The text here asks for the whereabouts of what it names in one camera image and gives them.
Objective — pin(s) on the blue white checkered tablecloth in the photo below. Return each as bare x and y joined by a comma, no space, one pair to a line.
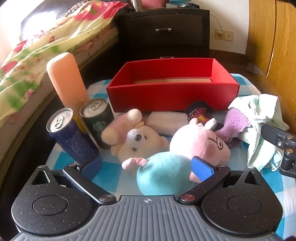
115,178

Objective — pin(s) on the dark wooden nightstand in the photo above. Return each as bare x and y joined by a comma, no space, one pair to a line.
161,44

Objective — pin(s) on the pink mesh basket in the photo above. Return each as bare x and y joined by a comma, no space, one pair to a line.
152,4

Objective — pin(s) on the clear plastic wrapper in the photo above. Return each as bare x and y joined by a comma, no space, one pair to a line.
254,68

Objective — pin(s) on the wooden wardrobe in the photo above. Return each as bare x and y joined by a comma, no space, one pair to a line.
270,46

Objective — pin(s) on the light green towel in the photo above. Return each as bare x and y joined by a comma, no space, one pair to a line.
261,109

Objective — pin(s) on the dark knitted hat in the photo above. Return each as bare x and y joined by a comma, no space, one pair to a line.
200,111

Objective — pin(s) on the floral blanket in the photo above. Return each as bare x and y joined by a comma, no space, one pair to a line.
46,53

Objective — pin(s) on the blue drink can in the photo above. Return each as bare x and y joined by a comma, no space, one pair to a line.
71,141

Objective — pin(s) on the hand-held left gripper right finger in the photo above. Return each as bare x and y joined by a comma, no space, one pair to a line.
202,170

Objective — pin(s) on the dark green drink can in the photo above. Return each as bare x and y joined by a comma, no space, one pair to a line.
99,122

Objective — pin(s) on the pink pig plush toy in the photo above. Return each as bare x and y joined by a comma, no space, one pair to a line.
196,141

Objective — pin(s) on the dark wooden bed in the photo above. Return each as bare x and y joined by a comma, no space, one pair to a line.
34,134

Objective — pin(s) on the red cardboard box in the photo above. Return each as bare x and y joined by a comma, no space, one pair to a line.
171,95

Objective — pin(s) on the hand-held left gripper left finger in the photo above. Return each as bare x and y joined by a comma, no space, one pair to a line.
92,168

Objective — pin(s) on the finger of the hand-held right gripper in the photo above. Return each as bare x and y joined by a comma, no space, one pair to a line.
274,135

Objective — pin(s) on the purple fuzzy cloth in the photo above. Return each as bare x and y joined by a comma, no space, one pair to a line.
233,122

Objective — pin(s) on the yellow can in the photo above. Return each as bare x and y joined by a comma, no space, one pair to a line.
81,125

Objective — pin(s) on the cream fabric pouch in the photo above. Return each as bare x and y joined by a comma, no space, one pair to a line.
165,122

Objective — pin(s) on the beige wall socket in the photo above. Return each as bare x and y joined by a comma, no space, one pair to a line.
219,34
229,36

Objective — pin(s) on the orange ribbed bottle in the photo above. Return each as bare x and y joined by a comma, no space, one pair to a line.
67,81

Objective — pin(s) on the cream teddy bear plush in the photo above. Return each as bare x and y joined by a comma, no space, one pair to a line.
136,141

